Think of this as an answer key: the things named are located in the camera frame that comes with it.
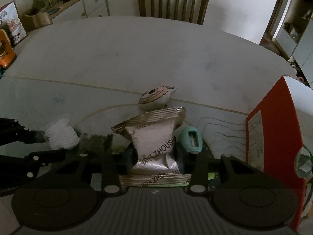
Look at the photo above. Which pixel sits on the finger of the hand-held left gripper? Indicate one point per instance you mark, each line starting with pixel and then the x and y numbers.
pixel 22 134
pixel 49 155

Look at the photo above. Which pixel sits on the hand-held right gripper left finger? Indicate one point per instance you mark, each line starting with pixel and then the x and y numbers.
pixel 129 159

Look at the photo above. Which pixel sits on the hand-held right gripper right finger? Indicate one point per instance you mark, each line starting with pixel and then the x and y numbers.
pixel 181 161

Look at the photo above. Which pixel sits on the teal pencil sharpener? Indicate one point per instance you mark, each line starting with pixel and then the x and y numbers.
pixel 188 142

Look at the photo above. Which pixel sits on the white tissue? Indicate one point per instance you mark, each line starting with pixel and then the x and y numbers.
pixel 61 133

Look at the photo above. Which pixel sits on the silver snack packet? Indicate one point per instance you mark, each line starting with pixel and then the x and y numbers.
pixel 154 137

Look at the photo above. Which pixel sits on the brown striped white toy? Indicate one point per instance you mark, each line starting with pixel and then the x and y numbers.
pixel 154 99

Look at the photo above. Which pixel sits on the red cardboard box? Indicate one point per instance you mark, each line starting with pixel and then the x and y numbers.
pixel 276 127

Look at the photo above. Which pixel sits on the orange thermos bottle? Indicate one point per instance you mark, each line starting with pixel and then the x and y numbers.
pixel 6 53

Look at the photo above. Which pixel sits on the red white printed box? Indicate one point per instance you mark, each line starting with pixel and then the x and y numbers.
pixel 13 22

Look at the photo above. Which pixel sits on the beige wooden holder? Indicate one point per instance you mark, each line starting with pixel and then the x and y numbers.
pixel 36 20

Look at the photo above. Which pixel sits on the white wooden sideboard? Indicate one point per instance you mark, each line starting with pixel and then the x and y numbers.
pixel 95 2

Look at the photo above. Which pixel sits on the white lower cabinet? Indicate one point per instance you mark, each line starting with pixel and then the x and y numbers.
pixel 305 53

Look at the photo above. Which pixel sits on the brown door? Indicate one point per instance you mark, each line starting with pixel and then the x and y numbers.
pixel 273 17

